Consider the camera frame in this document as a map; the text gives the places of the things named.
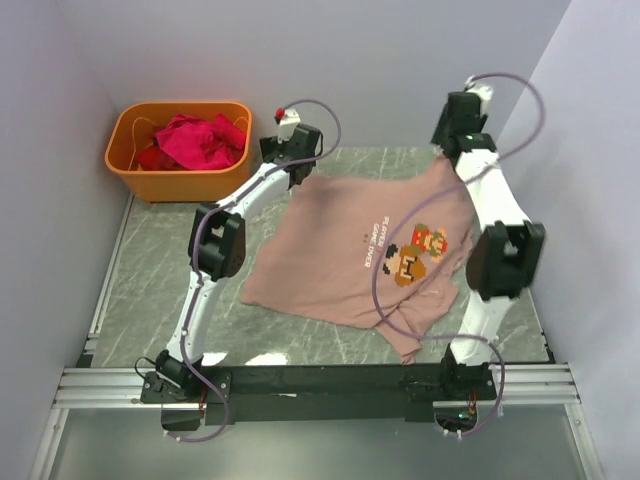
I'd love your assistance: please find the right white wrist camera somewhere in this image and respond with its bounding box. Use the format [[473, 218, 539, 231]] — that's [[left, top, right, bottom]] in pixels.
[[464, 76, 494, 109]]

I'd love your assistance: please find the aluminium rail frame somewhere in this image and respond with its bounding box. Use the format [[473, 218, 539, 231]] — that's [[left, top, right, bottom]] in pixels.
[[32, 200, 603, 479]]

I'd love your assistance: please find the black mounting beam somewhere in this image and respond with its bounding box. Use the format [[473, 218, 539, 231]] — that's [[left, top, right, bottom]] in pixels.
[[140, 363, 497, 431]]

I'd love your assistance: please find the orange plastic basket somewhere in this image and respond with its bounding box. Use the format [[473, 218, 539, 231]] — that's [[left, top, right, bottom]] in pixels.
[[104, 102, 253, 202]]

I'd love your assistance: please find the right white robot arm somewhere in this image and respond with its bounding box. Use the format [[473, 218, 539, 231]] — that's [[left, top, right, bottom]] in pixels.
[[432, 84, 546, 399]]

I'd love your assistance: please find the red t shirt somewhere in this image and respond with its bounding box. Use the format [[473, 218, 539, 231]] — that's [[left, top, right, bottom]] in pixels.
[[134, 146, 182, 171]]

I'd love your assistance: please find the magenta t shirt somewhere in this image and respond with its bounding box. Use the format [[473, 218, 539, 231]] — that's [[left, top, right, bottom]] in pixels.
[[155, 113, 247, 171]]

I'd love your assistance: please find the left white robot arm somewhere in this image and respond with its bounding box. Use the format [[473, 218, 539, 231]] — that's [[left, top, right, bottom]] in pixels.
[[155, 124, 323, 402]]

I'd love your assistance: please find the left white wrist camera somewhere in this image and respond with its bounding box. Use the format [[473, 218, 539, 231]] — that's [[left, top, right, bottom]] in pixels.
[[274, 107, 301, 143]]

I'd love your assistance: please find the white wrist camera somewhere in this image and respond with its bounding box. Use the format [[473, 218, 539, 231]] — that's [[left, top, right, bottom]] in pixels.
[[464, 76, 494, 109], [274, 107, 301, 143]]

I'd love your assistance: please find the dusty pink t shirt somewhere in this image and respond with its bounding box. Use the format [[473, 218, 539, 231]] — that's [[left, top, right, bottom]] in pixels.
[[241, 157, 475, 364]]

